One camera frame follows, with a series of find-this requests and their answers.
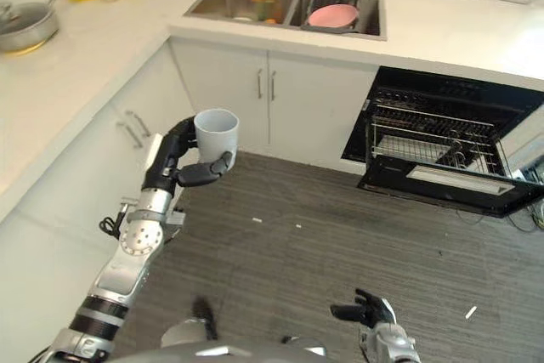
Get pink plate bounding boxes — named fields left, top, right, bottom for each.
left=307, top=3, right=359, bottom=30

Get black built-in dishwasher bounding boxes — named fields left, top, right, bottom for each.
left=340, top=65, right=544, bottom=219

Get grey robot torso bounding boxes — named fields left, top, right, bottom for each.
left=104, top=315, right=328, bottom=363

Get stainless steel double sink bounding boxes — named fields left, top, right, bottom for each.
left=183, top=0, right=389, bottom=43

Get white cabinet door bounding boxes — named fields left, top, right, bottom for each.
left=168, top=37, right=271, bottom=152
left=267, top=50, right=381, bottom=175

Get loose floor cables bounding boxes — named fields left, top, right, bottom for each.
left=507, top=199, right=544, bottom=235

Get grey plastic cup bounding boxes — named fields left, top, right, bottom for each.
left=193, top=108, right=241, bottom=165

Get dark sink drain tray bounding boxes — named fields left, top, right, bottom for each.
left=300, top=0, right=371, bottom=37

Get wire dishwasher rack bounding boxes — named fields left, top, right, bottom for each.
left=369, top=97, right=511, bottom=179

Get black robot body cable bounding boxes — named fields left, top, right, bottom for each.
left=191, top=294, right=220, bottom=341

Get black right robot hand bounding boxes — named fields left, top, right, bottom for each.
left=330, top=288, right=398, bottom=331

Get white appliance panel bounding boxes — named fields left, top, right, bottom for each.
left=501, top=101, right=544, bottom=188

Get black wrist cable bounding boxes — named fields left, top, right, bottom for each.
left=99, top=207, right=128, bottom=240

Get black dishwasher door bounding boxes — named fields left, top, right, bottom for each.
left=358, top=157, right=544, bottom=219

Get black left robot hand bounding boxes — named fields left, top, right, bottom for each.
left=141, top=115, right=235, bottom=193

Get steel frying pan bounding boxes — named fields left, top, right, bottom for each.
left=0, top=0, right=89, bottom=54

